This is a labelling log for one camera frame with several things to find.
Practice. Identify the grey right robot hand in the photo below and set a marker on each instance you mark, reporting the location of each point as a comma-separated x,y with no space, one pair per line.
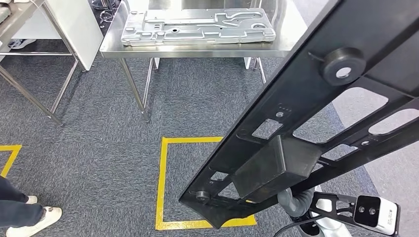
294,206

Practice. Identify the black plastic panel part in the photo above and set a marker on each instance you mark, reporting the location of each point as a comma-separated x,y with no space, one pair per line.
294,98

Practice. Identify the stainless steel workbench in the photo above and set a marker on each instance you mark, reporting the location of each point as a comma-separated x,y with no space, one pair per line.
196,51

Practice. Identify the yellow floor tape square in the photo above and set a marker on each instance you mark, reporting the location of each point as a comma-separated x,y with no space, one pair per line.
160,183
9,160

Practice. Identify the stamped grey metal plate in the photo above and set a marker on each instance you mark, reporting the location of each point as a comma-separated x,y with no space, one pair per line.
196,29

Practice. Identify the person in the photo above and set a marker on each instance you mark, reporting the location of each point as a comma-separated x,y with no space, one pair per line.
19,212

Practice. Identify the white cabinet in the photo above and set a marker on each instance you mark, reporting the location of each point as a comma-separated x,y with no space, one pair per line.
82,29

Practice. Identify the black camera bracket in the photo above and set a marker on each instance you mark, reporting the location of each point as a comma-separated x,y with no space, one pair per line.
347,216

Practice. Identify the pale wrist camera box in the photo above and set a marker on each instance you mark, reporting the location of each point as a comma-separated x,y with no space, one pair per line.
376,216

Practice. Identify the steel frame side table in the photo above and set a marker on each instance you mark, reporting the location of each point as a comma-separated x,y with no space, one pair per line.
19,9

